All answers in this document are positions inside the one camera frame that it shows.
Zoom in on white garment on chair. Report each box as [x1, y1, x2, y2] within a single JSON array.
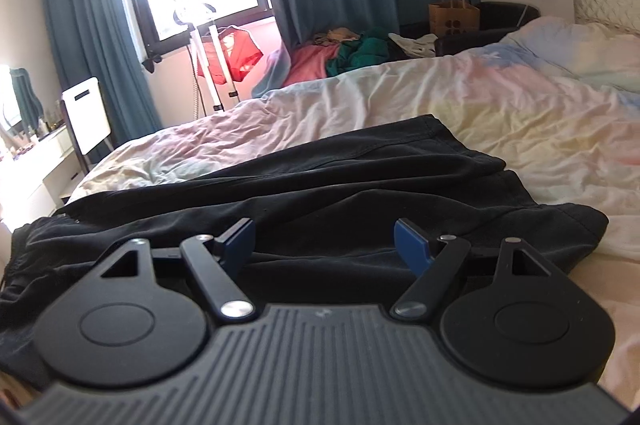
[[388, 33, 438, 59]]

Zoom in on green garment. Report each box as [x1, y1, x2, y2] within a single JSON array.
[[326, 28, 390, 77]]

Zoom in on pastel tie-dye duvet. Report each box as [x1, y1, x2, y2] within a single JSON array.
[[74, 16, 639, 408]]

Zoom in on teal curtain left panel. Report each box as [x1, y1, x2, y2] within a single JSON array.
[[43, 0, 162, 144]]

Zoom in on brown paper bag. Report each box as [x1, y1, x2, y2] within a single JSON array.
[[428, 0, 480, 38]]

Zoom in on white folding chair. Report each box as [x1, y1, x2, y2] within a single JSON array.
[[61, 77, 114, 174]]

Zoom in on black armchair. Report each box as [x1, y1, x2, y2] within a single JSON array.
[[392, 1, 540, 58]]

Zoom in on pink garment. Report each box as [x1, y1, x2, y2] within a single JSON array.
[[282, 44, 340, 87]]

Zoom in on white desk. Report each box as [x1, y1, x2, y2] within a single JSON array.
[[1, 126, 84, 231]]

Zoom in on black pants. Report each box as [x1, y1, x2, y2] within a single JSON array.
[[1, 115, 608, 389]]

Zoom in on red bag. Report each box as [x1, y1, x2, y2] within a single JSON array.
[[203, 26, 264, 85]]

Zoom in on white light stand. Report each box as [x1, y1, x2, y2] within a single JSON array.
[[174, 3, 240, 112]]

